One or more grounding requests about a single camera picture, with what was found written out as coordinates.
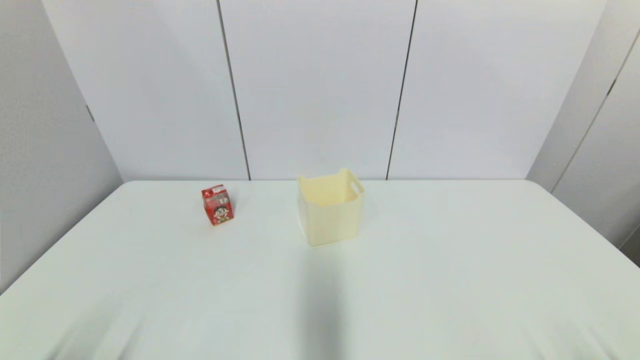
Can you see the red milk carton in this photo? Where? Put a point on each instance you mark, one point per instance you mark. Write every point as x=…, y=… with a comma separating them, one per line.
x=217, y=206

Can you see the cream plastic storage bin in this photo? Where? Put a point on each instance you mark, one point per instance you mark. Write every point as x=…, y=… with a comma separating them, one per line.
x=330, y=220

